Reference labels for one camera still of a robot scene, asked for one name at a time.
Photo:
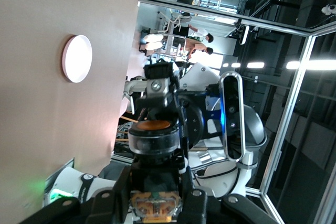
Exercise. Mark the person in white shirt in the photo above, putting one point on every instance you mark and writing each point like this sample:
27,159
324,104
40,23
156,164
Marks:
198,33

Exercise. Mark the silver aluminium frame post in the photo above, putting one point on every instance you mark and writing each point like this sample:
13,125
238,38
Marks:
286,119

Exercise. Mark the pink round plate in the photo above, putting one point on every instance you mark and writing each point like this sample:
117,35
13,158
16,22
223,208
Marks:
78,58

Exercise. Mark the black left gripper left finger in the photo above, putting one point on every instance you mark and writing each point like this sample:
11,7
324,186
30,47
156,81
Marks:
105,208

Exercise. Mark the dark overhead frame beam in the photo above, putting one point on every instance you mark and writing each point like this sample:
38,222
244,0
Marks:
210,14

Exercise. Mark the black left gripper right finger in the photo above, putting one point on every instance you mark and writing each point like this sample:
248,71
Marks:
204,208

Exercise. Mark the long ceiling light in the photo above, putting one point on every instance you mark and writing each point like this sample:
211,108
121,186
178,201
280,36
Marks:
312,64

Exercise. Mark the short ceiling light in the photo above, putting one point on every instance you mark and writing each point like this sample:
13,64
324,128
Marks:
255,65

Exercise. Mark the white dome security camera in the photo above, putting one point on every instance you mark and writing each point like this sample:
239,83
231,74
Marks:
328,9

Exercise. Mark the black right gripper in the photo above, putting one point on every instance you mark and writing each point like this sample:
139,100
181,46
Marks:
194,124

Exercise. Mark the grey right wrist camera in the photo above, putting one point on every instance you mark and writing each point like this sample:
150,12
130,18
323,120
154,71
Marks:
232,129

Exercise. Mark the person in tan shirt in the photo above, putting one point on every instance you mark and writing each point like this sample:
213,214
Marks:
197,47

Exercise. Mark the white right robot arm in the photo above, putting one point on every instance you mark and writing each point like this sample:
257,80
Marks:
194,77

